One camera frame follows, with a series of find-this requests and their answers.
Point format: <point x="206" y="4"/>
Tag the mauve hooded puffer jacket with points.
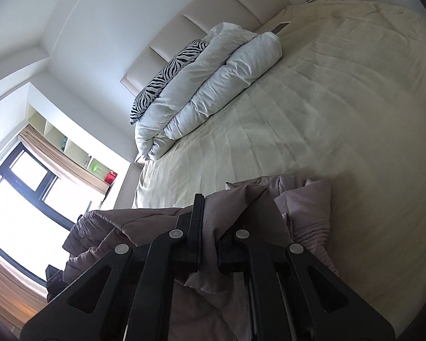
<point x="234" y="206"/>

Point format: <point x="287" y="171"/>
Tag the white folded duvet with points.
<point x="206" y="88"/>

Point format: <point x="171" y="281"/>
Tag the white wall shelf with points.
<point x="78" y="142"/>

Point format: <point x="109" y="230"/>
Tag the zebra print pillow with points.
<point x="163" y="81"/>

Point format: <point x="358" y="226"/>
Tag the red box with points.
<point x="110" y="177"/>

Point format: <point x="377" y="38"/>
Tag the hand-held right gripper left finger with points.
<point x="198" y="227"/>

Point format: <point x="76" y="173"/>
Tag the black framed window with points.
<point x="28" y="199"/>

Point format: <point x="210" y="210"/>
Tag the beige padded headboard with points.
<point x="198" y="10"/>

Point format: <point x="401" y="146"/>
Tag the bed with beige sheet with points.
<point x="340" y="113"/>

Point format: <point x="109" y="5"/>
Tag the green items on shelf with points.
<point x="64" y="144"/>

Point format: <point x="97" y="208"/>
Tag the beige curtain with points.
<point x="64" y="160"/>

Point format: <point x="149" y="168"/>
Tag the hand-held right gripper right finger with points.
<point x="234" y="252"/>

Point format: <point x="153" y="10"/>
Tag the green plastic item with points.
<point x="96" y="168"/>

